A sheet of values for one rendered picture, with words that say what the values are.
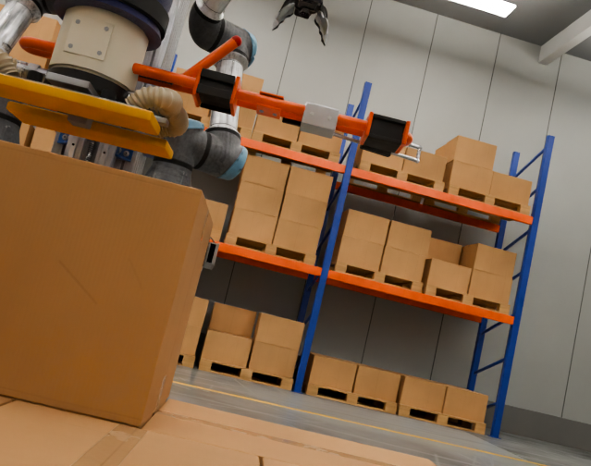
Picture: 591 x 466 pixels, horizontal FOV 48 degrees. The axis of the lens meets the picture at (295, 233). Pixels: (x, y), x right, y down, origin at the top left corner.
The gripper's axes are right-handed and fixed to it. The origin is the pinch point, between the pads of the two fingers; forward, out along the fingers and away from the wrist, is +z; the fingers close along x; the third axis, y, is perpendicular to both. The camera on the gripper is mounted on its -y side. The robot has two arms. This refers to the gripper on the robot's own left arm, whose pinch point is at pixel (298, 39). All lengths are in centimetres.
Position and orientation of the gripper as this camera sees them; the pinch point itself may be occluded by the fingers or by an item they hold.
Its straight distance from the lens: 189.3
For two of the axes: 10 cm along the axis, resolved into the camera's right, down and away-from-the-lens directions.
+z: -2.3, 9.6, -1.4
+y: 1.5, -1.1, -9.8
